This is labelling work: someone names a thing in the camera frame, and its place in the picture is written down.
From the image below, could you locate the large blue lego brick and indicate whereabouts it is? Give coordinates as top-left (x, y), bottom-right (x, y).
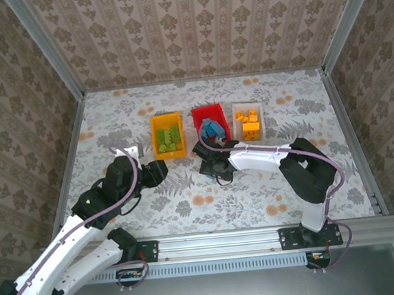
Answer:
top-left (204, 121), bottom-right (221, 139)

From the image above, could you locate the white plastic bin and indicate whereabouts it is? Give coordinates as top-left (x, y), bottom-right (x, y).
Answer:
top-left (230, 100), bottom-right (267, 147)

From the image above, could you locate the orange hollow lego frame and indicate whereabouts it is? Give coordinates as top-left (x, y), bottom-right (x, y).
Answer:
top-left (242, 130), bottom-right (262, 142)

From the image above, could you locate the yellow plastic bin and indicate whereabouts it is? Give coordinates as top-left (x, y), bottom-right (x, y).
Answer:
top-left (149, 111), bottom-right (188, 161)

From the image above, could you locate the red plastic bin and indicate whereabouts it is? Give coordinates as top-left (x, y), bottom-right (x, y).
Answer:
top-left (190, 101), bottom-right (234, 149)

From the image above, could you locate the floral table cover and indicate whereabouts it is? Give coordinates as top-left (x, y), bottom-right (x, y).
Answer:
top-left (45, 65), bottom-right (376, 245)

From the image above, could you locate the grey metal panel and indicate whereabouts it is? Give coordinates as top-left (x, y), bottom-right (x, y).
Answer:
top-left (50, 256), bottom-right (394, 295)

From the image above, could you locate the right thin black cable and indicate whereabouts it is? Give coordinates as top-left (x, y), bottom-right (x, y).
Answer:
top-left (215, 175), bottom-right (234, 188)

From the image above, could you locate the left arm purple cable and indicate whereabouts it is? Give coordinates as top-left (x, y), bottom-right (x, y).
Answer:
top-left (0, 144), bottom-right (152, 295)

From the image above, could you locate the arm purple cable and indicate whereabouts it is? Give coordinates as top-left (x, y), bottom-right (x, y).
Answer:
top-left (197, 109), bottom-right (356, 280)
top-left (0, 144), bottom-right (152, 295)

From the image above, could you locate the aluminium table side rail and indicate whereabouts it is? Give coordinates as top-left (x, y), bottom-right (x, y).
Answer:
top-left (39, 93), bottom-right (98, 246)
top-left (319, 65), bottom-right (390, 220)

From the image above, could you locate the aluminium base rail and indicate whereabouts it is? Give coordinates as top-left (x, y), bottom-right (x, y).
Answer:
top-left (36, 215), bottom-right (394, 272)

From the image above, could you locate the aluminium table back rail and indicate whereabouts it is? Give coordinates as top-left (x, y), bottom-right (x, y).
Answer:
top-left (83, 64), bottom-right (325, 94)

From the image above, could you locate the grey slotted cable duct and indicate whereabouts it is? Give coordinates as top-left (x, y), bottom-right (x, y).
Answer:
top-left (89, 250), bottom-right (309, 285)

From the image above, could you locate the cable connector in duct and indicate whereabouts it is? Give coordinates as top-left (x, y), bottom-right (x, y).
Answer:
top-left (306, 250), bottom-right (332, 270)
top-left (116, 267), bottom-right (144, 288)

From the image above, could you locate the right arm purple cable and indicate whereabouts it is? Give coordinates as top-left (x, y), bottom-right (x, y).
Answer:
top-left (197, 109), bottom-right (356, 280)

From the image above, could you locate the aluminium frame post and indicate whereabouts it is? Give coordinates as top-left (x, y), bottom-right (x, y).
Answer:
top-left (314, 0), bottom-right (390, 75)
top-left (3, 0), bottom-right (86, 106)

